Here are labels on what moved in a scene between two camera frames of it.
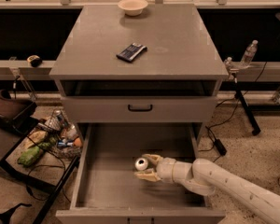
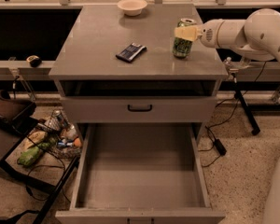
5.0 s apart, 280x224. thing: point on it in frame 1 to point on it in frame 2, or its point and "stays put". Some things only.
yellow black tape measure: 35,61 stays put
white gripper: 165,169 to 208,34
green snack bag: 31,155 stays put
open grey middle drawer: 106,191 stays put
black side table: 47,154 stays put
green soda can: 141,163 to 183,48
